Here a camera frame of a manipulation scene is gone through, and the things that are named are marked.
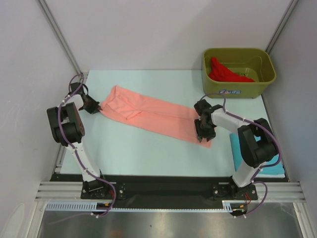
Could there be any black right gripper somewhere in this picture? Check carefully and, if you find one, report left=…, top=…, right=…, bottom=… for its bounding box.
left=195, top=118, right=215, bottom=141

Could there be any pink t shirt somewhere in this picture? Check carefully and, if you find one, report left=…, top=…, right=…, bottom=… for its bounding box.
left=101, top=85, right=211, bottom=148

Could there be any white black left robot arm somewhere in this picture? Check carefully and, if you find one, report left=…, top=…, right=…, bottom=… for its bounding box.
left=47, top=82, right=110, bottom=199

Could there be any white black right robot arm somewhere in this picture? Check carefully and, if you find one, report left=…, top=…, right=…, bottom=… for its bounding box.
left=194, top=99, right=278, bottom=200

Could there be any red t shirt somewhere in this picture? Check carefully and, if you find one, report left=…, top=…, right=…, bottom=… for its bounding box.
left=209, top=57, right=255, bottom=83

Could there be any olive green plastic bin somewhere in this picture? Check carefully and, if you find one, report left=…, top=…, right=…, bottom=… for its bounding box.
left=202, top=48, right=276, bottom=99

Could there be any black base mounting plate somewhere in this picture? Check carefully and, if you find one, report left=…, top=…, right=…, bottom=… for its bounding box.
left=50, top=174, right=288, bottom=210

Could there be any folded blue t shirt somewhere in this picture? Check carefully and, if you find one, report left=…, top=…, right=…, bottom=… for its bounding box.
left=229, top=133, right=285, bottom=179

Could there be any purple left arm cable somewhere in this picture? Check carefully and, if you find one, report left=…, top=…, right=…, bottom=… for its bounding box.
left=48, top=73, right=117, bottom=225

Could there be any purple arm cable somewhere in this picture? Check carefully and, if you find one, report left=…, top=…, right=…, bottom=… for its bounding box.
left=48, top=73, right=117, bottom=225
left=199, top=93, right=283, bottom=219

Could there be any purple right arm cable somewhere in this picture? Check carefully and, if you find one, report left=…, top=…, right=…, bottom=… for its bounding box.
left=199, top=93, right=283, bottom=219

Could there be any white slotted cable duct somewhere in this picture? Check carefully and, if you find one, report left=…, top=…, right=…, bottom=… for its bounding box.
left=45, top=201, right=244, bottom=213

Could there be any aluminium front frame rail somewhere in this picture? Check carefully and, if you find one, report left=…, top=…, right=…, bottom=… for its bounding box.
left=35, top=181, right=306, bottom=203

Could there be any left aluminium corner post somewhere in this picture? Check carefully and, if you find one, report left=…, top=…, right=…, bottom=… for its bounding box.
left=36, top=0, right=88, bottom=81

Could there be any aluminium corner post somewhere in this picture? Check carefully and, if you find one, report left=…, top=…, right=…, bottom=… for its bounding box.
left=36, top=0, right=88, bottom=81
left=265, top=0, right=300, bottom=54

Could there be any right aluminium corner post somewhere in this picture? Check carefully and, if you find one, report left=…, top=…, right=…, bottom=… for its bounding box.
left=265, top=0, right=300, bottom=54

